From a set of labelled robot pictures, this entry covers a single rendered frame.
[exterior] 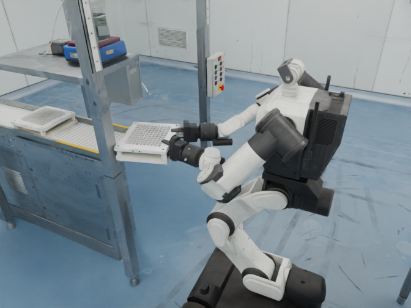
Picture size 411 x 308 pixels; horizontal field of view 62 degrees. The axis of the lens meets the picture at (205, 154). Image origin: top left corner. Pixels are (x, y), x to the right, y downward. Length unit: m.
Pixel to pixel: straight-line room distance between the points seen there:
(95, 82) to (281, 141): 0.78
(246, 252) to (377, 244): 1.11
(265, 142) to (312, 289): 0.91
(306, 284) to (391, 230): 1.12
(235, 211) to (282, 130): 0.62
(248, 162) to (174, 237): 1.44
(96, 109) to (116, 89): 0.30
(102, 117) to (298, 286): 1.18
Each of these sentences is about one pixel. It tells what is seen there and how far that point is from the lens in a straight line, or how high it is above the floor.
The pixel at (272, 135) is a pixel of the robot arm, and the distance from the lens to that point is 1.06.
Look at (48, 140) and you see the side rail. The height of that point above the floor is 0.86.
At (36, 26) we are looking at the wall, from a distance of 5.43.
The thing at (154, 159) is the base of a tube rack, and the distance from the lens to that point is 1.53.
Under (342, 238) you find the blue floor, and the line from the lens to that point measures 2.54.
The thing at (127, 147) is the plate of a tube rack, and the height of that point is 0.95.
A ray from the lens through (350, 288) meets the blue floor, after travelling 2.27.
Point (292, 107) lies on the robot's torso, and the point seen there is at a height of 1.24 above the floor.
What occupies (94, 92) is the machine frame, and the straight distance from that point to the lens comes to 1.46.
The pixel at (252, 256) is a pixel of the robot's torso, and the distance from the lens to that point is 1.77.
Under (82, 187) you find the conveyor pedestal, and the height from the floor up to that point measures 0.55.
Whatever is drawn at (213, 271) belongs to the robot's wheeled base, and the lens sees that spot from 1.97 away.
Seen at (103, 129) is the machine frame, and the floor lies 1.05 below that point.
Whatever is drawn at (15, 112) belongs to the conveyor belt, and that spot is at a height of 0.83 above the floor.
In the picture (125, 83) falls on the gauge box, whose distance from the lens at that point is 1.71.
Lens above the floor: 1.71
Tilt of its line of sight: 32 degrees down
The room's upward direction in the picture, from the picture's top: 2 degrees counter-clockwise
